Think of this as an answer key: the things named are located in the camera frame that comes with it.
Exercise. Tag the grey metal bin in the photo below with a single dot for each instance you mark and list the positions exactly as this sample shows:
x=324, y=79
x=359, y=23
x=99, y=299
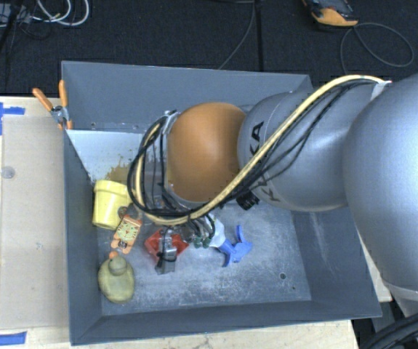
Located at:
x=230, y=285

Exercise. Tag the orange tiger toy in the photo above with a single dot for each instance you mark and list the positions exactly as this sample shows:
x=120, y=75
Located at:
x=126, y=231

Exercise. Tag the yellow-green duck toy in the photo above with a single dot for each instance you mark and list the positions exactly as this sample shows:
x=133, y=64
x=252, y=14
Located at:
x=116, y=282

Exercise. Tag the red plastic toy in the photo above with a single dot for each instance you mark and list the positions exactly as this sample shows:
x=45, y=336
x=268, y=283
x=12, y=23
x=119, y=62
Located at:
x=152, y=245

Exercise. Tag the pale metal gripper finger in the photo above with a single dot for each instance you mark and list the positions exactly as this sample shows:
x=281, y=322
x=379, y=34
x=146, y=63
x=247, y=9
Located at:
x=160, y=266
x=170, y=254

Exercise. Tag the yellow plastic cup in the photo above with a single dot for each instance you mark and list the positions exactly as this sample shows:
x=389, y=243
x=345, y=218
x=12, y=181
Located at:
x=108, y=202

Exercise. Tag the pale wood flat board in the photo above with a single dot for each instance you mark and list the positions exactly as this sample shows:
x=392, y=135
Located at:
x=30, y=213

